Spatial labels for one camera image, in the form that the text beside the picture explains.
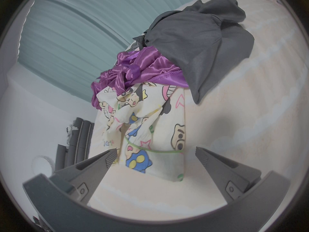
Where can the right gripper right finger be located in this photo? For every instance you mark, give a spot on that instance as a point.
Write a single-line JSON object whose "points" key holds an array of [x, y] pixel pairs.
{"points": [[231, 175]]}

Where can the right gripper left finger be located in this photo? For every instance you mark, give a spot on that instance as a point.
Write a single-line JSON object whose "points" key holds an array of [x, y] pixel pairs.
{"points": [[79, 177]]}

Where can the white printed pyjama top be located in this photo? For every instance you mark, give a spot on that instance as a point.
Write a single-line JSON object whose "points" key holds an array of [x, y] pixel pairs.
{"points": [[154, 139]]}

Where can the bed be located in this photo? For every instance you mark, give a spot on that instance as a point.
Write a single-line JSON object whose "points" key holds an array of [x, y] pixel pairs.
{"points": [[241, 129]]}

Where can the blue-green curtain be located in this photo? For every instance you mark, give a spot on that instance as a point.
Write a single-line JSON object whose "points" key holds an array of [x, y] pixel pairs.
{"points": [[60, 57], [120, 3]]}

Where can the purple satin garment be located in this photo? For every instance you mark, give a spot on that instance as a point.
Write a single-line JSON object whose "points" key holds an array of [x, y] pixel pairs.
{"points": [[149, 69]]}

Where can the black garment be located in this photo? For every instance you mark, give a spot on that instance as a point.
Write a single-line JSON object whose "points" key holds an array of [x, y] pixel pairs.
{"points": [[198, 37]]}

